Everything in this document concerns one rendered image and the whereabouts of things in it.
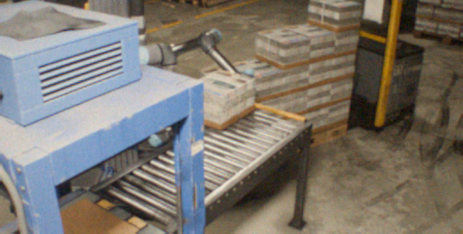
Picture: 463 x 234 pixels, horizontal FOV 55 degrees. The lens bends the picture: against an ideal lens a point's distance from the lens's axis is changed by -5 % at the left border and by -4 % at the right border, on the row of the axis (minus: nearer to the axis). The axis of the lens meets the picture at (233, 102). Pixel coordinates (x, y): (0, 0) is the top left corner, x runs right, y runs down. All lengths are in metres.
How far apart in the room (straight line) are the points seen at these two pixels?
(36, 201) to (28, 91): 0.30
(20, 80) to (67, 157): 0.24
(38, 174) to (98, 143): 0.19
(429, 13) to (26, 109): 7.57
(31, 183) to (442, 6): 7.64
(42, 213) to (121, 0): 2.06
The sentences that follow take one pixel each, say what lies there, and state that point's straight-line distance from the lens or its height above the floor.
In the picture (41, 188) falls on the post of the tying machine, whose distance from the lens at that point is 1.21.
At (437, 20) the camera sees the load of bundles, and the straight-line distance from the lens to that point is 8.36.
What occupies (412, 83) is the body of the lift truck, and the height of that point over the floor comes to 0.43.
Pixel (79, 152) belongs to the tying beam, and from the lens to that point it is 1.25.
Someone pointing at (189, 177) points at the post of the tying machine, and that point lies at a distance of 1.66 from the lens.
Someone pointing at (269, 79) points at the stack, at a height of 0.78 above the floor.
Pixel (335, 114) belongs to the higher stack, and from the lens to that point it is 4.45.
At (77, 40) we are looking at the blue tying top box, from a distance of 1.38.
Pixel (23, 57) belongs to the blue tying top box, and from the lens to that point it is 1.29.
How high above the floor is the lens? 2.11
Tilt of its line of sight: 24 degrees down
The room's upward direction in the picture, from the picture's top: 1 degrees clockwise
